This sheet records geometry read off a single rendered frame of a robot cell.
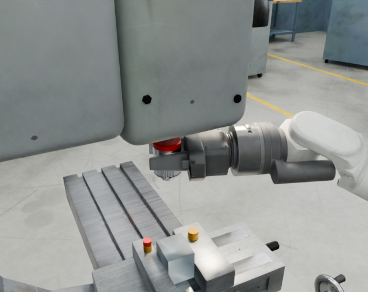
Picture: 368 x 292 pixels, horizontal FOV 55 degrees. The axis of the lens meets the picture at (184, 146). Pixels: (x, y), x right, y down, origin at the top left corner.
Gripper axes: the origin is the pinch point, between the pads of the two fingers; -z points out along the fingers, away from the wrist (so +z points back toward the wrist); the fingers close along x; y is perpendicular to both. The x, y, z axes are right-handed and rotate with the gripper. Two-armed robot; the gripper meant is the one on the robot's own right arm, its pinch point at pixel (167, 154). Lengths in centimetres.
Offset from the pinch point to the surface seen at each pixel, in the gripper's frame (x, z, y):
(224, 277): 7.3, 8.9, 21.4
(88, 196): -37, -22, 33
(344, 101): -351, 240, 128
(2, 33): 18.8, -14.5, -22.8
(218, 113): 8.1, 6.7, -10.1
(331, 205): -143, 121, 126
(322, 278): -22, 47, 58
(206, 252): 1.6, 6.5, 20.7
